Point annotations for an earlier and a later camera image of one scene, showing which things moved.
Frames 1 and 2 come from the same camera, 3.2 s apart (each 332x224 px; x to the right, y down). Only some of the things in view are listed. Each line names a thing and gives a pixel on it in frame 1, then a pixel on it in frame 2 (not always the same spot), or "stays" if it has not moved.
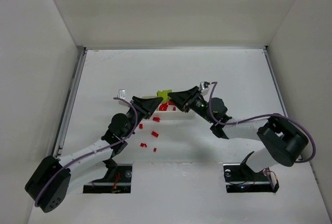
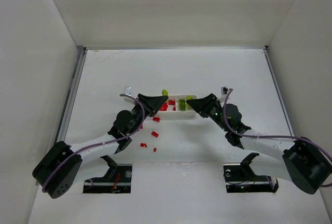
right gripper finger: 183,97 to 204,104
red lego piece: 154,134 stays
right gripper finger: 185,108 to 204,114
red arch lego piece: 163,107 stays
